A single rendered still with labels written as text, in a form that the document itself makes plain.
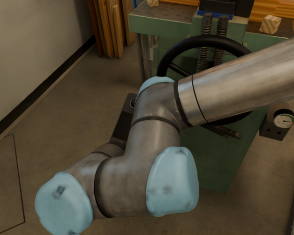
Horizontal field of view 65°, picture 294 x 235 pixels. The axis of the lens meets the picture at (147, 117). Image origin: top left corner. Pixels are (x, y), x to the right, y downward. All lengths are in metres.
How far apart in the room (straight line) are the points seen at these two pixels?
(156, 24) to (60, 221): 0.66
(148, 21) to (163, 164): 0.63
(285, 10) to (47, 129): 1.50
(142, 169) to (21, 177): 1.34
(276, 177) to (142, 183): 1.36
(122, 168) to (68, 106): 1.63
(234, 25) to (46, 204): 0.57
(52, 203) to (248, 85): 0.27
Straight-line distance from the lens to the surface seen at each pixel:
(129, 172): 0.27
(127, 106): 0.45
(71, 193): 0.29
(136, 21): 0.84
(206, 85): 0.32
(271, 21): 0.78
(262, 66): 0.31
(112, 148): 0.38
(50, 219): 0.32
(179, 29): 0.80
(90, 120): 1.73
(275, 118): 0.86
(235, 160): 1.14
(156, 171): 0.25
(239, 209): 1.39
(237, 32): 0.67
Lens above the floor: 1.20
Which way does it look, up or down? 45 degrees down
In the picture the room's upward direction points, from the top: straight up
